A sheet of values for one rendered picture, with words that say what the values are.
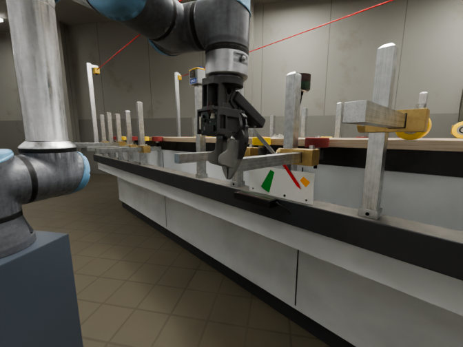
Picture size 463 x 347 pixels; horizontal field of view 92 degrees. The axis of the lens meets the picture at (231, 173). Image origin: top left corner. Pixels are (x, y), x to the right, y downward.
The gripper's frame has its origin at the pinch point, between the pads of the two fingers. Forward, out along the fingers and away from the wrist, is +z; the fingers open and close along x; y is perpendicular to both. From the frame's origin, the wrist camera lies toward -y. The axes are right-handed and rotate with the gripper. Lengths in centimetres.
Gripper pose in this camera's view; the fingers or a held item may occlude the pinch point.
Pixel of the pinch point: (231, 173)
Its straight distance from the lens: 51.1
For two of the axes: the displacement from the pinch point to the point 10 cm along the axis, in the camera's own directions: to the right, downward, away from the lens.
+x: 6.8, 1.2, -7.2
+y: -7.3, 0.8, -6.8
